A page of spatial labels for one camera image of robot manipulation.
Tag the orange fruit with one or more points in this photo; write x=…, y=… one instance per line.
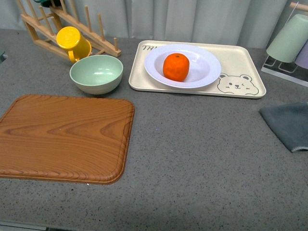
x=176, y=67

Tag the white round plate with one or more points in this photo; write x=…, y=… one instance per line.
x=204, y=68

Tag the green bowl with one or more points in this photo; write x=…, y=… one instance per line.
x=98, y=74

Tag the brown wooden tray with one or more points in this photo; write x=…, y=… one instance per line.
x=69, y=139

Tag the beige bear tray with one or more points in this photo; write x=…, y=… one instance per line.
x=238, y=78

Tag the yellow mug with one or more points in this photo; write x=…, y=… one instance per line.
x=74, y=43

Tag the grey cloth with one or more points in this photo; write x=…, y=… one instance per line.
x=289, y=122

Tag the wooden dish rack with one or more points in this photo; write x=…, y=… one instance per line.
x=43, y=29

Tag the green cup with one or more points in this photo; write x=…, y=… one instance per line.
x=290, y=40

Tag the dark green object on rack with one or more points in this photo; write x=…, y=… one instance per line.
x=48, y=3

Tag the purple cup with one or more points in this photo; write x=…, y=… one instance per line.
x=302, y=58

